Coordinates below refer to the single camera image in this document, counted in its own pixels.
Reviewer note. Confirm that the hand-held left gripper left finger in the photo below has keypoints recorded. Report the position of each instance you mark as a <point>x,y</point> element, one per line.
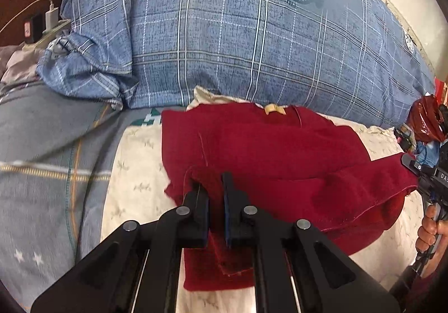
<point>196,204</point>

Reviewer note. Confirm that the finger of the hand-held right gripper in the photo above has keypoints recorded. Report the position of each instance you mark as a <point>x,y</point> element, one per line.
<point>411,165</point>

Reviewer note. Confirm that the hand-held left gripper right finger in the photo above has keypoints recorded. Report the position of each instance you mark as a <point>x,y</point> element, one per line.
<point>231,208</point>

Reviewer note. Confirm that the red knit garment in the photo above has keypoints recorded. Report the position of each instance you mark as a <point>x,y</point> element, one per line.
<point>280,152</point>

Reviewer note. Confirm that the person's right hand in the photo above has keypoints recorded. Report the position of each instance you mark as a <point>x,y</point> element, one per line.
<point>427,229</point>

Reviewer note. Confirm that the blue plastic bag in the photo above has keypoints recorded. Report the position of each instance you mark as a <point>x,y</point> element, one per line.
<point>427,153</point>

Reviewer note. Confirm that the red plastic bag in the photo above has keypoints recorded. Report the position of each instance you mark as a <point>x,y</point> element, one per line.
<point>425,117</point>

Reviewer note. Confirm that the grey star-print bed sheet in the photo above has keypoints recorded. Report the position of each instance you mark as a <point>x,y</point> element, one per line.
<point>42,159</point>

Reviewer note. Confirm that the blue plaid pillow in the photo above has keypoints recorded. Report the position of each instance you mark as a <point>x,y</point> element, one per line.
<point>227,36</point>

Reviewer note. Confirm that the white power strip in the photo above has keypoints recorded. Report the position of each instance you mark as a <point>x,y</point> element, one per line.
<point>52,36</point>

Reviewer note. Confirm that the lilac cloth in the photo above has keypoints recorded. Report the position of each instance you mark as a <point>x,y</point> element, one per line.
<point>19,62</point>

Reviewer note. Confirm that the white charger plug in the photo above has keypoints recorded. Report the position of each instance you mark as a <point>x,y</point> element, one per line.
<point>51,18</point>

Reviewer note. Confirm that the black charger plug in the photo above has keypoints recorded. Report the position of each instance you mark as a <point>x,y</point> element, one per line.
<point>34,27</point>

